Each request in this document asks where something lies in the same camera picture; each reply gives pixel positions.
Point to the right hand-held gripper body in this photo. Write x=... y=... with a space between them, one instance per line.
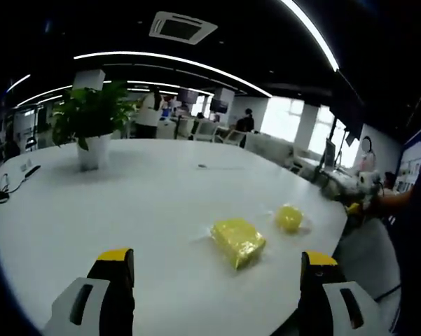
x=368 y=182

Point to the person's dark clothing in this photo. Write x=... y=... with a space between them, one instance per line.
x=415 y=262

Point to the straight ceiling light strip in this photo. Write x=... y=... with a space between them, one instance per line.
x=311 y=28

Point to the white mesh office chair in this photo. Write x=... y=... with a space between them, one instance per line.
x=206 y=130

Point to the long curved ceiling light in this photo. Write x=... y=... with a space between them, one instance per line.
x=175 y=59

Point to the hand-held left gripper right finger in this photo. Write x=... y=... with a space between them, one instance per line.
x=318 y=294

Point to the wall poster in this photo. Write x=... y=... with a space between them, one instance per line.
x=411 y=161

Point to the ceiling air vent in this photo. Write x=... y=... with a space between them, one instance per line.
x=182 y=28

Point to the potted green plant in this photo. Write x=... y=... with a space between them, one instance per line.
x=91 y=115

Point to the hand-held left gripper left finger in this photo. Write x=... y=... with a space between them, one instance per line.
x=112 y=290

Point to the dark display screen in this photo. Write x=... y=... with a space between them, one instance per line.
x=219 y=105

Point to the round yellow silicone block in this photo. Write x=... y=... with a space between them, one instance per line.
x=289 y=218

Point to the black tripod stand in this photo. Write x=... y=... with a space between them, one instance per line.
x=339 y=115

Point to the rectangular yellow silicone block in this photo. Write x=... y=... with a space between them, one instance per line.
x=238 y=241

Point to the slim black device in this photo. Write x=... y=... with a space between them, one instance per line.
x=32 y=171

